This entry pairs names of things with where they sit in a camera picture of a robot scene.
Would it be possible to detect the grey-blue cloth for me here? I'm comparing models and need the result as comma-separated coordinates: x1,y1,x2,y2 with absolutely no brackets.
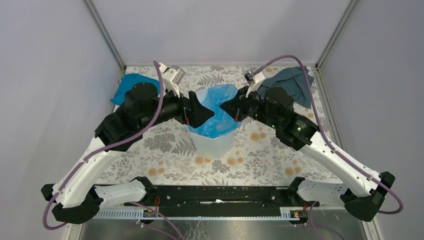
257,66,312,109

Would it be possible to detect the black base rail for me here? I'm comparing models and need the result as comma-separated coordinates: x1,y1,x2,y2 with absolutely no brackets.
138,185,314,213

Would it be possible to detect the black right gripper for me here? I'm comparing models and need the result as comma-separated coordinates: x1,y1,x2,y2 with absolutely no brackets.
219,85,280,130

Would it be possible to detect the bright blue cloth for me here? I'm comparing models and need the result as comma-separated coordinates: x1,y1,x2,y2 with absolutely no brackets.
110,73,160,106

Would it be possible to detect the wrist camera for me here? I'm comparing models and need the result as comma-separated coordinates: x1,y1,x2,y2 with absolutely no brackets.
158,62,186,98
243,67,265,98

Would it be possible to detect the blue plastic trash bag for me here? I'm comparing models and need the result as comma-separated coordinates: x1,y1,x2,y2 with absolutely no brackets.
188,84,241,139

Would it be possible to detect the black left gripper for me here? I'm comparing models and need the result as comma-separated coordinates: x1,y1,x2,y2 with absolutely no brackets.
140,81,216,130

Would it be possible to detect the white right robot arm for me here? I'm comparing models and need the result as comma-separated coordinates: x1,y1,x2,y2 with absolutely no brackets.
220,86,396,222

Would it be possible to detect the floral table cloth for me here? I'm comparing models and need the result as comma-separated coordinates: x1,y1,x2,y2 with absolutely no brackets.
96,66,341,186

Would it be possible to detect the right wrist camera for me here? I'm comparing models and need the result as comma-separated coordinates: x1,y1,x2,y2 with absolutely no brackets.
243,67,265,98

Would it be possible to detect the white trash bin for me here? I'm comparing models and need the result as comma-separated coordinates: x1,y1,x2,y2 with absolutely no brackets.
187,88,237,160

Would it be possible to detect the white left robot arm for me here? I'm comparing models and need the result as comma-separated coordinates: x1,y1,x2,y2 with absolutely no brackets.
41,82,214,224

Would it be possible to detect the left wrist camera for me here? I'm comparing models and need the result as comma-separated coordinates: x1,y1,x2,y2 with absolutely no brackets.
158,62,186,98

